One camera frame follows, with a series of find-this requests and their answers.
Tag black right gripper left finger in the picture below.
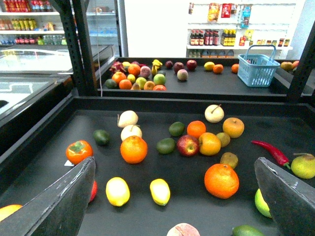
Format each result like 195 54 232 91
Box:
0 157 95 236

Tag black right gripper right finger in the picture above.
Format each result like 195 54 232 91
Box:
254 157 315 236

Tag yellow lemon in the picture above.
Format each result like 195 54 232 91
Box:
105 177 130 207
150 178 170 206
204 61 215 71

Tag green apple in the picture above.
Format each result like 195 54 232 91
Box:
254 189 272 218

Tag yellow green pear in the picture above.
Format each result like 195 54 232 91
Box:
291 153 315 179

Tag red pomegranate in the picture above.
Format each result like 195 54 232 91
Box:
89 181 98 202

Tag red chili pepper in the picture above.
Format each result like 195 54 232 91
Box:
251 140 291 170

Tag mango at left edge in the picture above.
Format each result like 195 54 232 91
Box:
0 204 22 221

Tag green avocado front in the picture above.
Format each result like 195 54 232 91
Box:
232 225 265 236

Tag orange persimmon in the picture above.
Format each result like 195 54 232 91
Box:
65 140 94 165

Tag large front orange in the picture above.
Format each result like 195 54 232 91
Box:
204 164 239 199

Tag large orange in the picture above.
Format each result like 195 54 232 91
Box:
120 135 148 164
204 164 239 199

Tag brown kiwi lower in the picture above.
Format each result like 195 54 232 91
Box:
220 152 239 169

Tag dark green avocado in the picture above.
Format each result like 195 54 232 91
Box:
93 129 110 146

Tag green kiwi upper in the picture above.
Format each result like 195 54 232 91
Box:
216 132 230 148

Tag yellow russet apple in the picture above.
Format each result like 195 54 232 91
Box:
222 118 245 138

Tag large middle orange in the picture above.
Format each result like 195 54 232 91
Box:
120 135 148 164

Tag yellow orange fruit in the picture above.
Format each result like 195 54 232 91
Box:
199 132 221 156

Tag white pear lower left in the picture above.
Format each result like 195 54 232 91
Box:
121 124 142 141

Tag pink peach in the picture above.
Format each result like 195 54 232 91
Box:
166 223 200 236

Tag white pear upper left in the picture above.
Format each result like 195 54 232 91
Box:
117 110 138 128

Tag white round pear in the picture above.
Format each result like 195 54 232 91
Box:
204 104 224 123

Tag red apple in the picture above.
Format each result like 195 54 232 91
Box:
176 135 199 157

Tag small orange tangerine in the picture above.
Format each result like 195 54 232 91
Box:
187 120 206 139

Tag green lime lower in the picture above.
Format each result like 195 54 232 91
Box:
156 138 176 154

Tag green lime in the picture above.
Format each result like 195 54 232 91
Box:
168 121 185 137
156 138 176 154

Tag green lime upper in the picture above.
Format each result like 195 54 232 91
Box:
168 121 185 137

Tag small blue basket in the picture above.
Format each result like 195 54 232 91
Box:
237 45 280 88

